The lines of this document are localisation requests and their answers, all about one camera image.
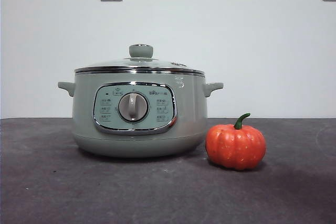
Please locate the glass lid with green knob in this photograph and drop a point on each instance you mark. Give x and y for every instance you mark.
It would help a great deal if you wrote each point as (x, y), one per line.
(141, 51)

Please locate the small orange pumpkin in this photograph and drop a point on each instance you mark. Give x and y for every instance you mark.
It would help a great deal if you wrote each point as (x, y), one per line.
(235, 148)

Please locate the sage green electric cooking pot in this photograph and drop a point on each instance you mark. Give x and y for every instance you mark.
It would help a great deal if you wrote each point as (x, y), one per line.
(183, 119)

